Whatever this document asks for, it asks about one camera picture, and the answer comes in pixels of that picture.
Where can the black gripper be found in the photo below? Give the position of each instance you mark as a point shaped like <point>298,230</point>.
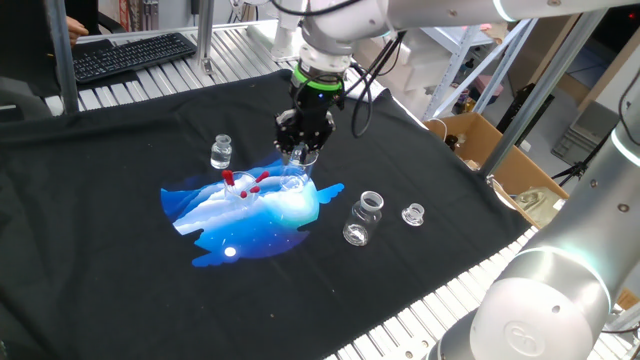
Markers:
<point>317,107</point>

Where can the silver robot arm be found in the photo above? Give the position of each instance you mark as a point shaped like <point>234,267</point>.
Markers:
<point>550,300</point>

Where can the person's bare hand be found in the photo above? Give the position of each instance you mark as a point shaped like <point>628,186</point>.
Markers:
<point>75,29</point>

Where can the tall clear glass beaker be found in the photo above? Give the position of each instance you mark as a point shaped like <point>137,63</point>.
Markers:
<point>298,177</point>

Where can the small clear glass vial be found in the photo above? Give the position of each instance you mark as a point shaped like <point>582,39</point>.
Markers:
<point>221,155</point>

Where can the white stand base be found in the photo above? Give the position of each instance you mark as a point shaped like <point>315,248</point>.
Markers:
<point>280,42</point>

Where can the short glass beaker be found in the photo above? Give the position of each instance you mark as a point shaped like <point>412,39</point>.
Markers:
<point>239,199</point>

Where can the wide-mouth glass bottle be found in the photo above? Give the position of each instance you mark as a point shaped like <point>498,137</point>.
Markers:
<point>362,220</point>

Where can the glass bottle stopper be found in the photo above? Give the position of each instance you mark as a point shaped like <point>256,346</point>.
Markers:
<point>413,215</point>

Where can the brown glass bottle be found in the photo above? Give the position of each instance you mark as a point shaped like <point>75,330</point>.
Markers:
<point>451,142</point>

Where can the black computer keyboard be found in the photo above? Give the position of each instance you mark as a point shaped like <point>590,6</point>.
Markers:
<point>135,55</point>

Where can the brown cardboard box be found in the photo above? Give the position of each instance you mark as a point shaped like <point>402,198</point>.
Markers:
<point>520,170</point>

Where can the black flat panel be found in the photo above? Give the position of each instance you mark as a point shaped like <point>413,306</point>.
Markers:
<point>525,110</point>

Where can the black cloth with blue print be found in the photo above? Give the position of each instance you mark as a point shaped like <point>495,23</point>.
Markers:
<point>100,225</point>

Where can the black office chair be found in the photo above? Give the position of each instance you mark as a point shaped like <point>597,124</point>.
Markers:
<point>107,22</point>

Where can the beige bag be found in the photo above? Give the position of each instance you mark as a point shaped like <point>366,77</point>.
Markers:
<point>537,202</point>

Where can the black tripod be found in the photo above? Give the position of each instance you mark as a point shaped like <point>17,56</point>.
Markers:
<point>575,170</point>

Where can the grey plastic crate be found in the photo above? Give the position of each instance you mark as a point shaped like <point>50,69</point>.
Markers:
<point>585,135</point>

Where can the aluminium frame post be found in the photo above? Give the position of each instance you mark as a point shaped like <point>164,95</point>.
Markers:
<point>62,60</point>
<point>205,30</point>
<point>540,95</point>

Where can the white metal shelf frame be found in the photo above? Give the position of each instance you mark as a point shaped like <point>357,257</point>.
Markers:
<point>446,80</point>

